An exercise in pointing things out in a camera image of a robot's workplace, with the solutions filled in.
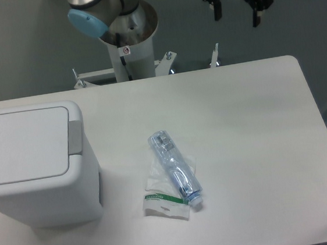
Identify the white trash can lid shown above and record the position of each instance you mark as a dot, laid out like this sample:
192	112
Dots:
37	144

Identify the white plastic trash can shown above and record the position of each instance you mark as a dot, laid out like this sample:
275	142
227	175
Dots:
70	198

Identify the clear empty plastic bottle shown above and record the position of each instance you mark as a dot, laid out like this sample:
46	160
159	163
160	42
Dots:
176	168

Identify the clear green-striped plastic bag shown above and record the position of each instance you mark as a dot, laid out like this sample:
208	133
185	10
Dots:
161	198

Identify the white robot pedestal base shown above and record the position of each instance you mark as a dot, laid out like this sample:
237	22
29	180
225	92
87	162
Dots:
134	62

